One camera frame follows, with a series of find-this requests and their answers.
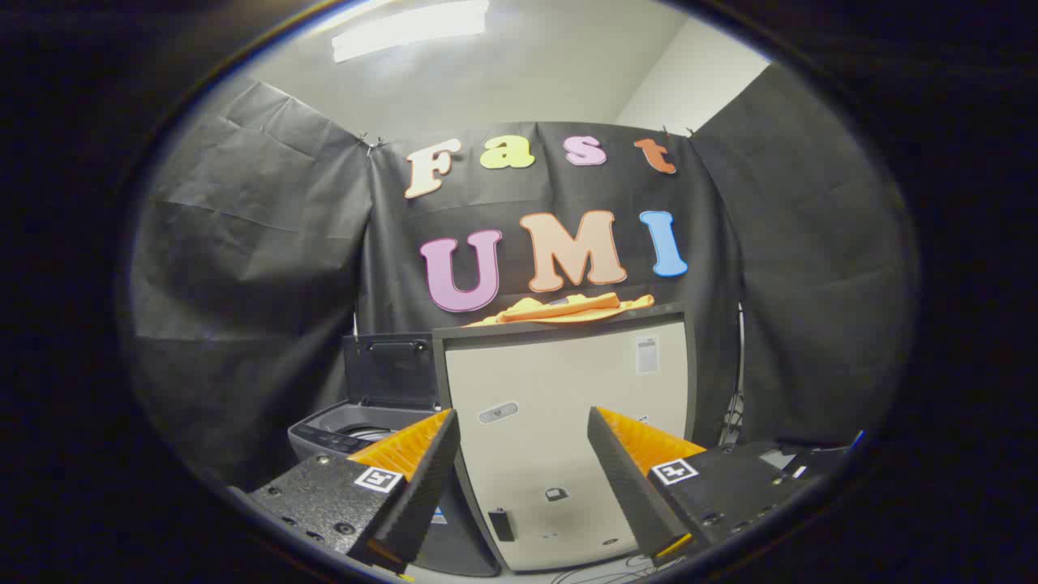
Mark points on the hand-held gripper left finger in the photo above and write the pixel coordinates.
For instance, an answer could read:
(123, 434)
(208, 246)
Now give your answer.
(422, 487)

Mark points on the orange shirt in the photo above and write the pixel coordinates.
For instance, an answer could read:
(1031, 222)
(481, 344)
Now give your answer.
(559, 308)

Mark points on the black backdrop cloth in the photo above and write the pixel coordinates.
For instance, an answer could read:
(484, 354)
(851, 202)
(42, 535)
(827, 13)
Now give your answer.
(259, 268)

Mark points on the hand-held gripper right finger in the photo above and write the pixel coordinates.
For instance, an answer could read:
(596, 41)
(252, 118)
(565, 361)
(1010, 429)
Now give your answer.
(624, 487)

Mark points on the grey washing machine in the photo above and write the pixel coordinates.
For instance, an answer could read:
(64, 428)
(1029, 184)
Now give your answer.
(332, 430)

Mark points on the beige cabinet with dark top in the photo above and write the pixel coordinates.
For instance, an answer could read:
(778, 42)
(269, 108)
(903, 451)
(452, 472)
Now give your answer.
(551, 373)

